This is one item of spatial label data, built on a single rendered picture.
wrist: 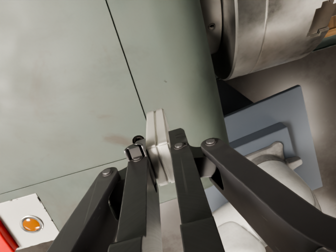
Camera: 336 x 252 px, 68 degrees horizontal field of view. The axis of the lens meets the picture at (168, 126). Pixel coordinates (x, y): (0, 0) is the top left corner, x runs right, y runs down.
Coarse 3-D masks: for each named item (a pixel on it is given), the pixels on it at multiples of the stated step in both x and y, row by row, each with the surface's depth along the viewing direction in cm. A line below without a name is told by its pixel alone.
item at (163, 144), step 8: (160, 112) 20; (160, 120) 19; (160, 128) 17; (168, 128) 21; (160, 136) 16; (168, 136) 17; (160, 144) 15; (168, 144) 15; (160, 152) 15; (168, 152) 15; (168, 160) 16; (168, 168) 16; (168, 176) 16
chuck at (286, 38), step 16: (272, 0) 27; (288, 0) 27; (304, 0) 27; (320, 0) 28; (272, 16) 28; (288, 16) 28; (304, 16) 29; (272, 32) 30; (288, 32) 30; (304, 32) 31; (320, 32) 32; (272, 48) 32; (288, 48) 33; (304, 48) 34; (256, 64) 35; (272, 64) 37
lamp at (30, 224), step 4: (24, 220) 32; (28, 220) 32; (32, 220) 32; (36, 220) 32; (24, 224) 32; (28, 224) 32; (32, 224) 32; (36, 224) 32; (28, 228) 32; (32, 228) 32; (36, 228) 32
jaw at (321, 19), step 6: (324, 6) 29; (330, 6) 29; (318, 12) 30; (324, 12) 30; (330, 12) 30; (318, 18) 30; (324, 18) 30; (312, 24) 31; (318, 24) 31; (324, 24) 31; (312, 30) 32
